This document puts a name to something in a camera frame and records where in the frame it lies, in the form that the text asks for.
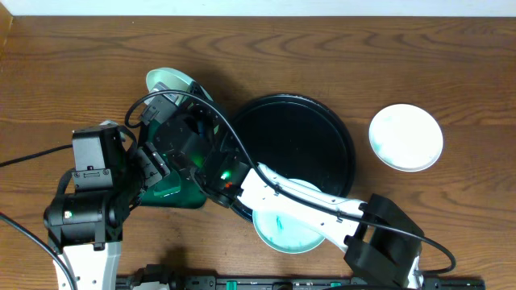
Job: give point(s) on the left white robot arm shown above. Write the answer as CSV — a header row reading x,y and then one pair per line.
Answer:
x,y
82,267

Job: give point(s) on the white plate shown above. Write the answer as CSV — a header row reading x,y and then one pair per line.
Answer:
x,y
406,138

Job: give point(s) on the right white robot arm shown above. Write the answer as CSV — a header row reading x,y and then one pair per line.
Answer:
x,y
379,242

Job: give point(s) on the mint green plate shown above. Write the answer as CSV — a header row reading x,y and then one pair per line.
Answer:
x,y
170,78
283,233

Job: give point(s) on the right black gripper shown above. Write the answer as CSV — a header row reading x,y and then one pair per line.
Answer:
x,y
213,111

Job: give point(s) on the round black tray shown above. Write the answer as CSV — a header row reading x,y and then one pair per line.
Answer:
x,y
299,138

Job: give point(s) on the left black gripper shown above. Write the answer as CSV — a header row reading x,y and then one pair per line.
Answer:
x,y
152,165

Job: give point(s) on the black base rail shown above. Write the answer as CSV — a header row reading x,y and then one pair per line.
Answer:
x,y
161,277

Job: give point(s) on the black rectangular sponge tray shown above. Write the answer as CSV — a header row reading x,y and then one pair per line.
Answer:
x,y
182,143

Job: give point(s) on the green sponge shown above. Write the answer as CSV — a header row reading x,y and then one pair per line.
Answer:
x,y
166,189

